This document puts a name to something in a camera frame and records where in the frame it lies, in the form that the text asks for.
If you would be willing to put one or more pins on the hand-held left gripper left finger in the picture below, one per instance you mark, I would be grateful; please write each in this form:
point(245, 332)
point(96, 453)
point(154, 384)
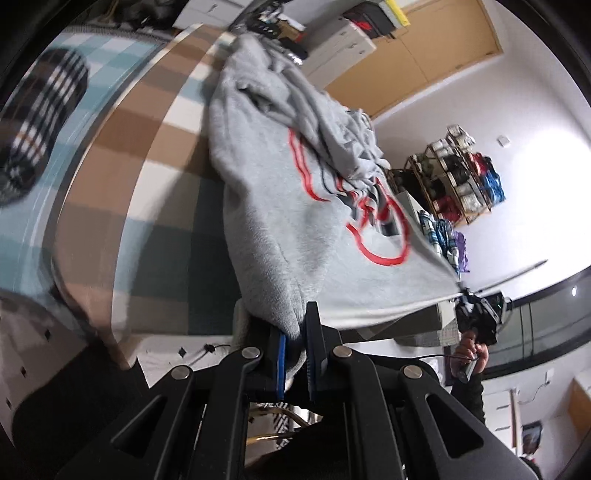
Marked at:
point(280, 364)

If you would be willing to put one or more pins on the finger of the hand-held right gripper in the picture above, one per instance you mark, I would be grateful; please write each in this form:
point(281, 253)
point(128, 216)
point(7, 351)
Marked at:
point(465, 297)

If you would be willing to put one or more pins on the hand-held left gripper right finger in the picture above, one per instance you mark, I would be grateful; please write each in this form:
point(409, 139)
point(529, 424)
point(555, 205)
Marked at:
point(310, 369)

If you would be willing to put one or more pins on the grey printed hoodie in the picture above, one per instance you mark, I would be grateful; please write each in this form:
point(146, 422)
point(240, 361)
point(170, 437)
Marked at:
point(277, 207)

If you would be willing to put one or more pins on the person's right forearm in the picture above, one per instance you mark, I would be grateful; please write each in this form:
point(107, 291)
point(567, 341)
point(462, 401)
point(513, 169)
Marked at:
point(468, 401)

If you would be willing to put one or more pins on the person's right hand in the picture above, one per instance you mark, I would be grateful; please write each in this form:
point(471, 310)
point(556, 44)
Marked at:
point(468, 344)

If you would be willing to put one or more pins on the purple cloth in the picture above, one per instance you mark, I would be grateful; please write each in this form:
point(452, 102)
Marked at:
point(460, 249)

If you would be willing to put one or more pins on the blue striped cloth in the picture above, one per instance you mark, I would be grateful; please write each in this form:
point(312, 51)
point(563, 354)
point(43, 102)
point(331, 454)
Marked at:
point(436, 235)

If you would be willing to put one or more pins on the dark window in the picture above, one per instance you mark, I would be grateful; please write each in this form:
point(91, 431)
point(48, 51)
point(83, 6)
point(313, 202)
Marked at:
point(554, 323)

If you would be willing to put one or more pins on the wooden shoe rack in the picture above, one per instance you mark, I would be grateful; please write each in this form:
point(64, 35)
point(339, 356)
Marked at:
point(475, 213)

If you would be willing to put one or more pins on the checked bed sheet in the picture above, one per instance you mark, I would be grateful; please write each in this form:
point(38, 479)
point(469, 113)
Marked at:
point(152, 152)

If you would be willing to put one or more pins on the wooden door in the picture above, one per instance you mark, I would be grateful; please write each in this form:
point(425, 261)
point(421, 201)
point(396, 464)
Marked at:
point(438, 41)

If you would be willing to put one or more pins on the white cabinet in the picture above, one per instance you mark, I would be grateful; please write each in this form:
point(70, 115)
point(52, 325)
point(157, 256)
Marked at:
point(337, 50)

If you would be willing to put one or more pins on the yellow shoe box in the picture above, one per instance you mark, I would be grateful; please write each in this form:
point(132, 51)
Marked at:
point(397, 11)

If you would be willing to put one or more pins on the dark plaid blanket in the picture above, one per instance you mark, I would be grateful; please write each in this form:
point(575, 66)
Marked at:
point(41, 115)

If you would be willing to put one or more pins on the white desk with drawers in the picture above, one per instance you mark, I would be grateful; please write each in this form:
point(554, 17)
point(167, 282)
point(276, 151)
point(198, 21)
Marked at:
point(207, 11)

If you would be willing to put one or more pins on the white wall switch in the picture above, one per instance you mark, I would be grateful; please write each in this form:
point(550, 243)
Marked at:
point(503, 141)

